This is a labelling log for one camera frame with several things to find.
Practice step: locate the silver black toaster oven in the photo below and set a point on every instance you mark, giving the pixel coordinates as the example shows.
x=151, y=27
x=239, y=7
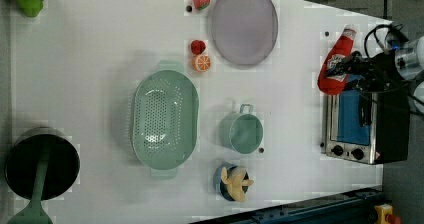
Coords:
x=368, y=128

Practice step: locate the blue bowl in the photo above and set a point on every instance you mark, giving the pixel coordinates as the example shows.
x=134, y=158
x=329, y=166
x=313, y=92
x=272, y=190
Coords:
x=220, y=186

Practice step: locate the mint green cup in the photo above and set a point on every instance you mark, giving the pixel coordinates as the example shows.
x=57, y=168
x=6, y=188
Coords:
x=241, y=131

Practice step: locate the blue aluminium frame rail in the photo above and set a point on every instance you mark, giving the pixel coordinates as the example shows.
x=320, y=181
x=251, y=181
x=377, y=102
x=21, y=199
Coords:
x=353, y=207

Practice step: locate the round grey plate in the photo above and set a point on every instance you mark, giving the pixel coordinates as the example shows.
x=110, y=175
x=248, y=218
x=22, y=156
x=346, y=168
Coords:
x=244, y=31

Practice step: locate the orange slice toy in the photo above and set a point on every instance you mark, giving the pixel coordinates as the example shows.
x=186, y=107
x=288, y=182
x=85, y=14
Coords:
x=201, y=63

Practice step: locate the yellow red emergency button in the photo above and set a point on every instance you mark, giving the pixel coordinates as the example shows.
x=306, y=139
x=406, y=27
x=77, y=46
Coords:
x=385, y=215

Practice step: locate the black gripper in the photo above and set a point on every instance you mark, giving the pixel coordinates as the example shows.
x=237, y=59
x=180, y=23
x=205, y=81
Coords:
x=377, y=74

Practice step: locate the lime green toy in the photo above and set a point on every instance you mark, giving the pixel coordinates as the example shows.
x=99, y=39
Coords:
x=30, y=8

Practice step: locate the green oval strainer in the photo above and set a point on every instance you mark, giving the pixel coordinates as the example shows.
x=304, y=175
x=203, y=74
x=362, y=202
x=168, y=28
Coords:
x=164, y=120

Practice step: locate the red plush ketchup bottle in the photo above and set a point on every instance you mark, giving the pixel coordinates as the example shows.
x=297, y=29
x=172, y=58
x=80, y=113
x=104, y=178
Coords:
x=328, y=81

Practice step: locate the green spatula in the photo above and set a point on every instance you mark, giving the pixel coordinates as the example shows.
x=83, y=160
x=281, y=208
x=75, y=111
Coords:
x=34, y=213

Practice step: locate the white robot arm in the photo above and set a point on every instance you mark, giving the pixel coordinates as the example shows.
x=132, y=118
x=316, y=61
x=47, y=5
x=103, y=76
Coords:
x=397, y=68

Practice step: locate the red raspberry toy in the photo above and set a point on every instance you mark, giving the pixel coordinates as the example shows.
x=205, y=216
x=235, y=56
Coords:
x=197, y=47

